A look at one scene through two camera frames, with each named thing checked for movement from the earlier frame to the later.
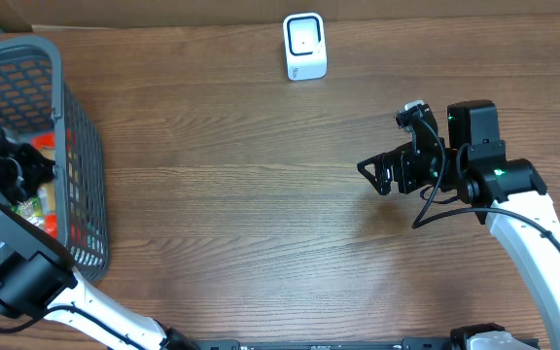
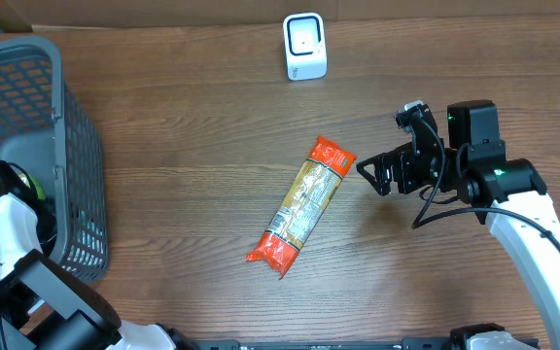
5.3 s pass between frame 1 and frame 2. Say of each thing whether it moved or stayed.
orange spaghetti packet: moved
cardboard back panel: stayed
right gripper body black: stayed
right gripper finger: stayed
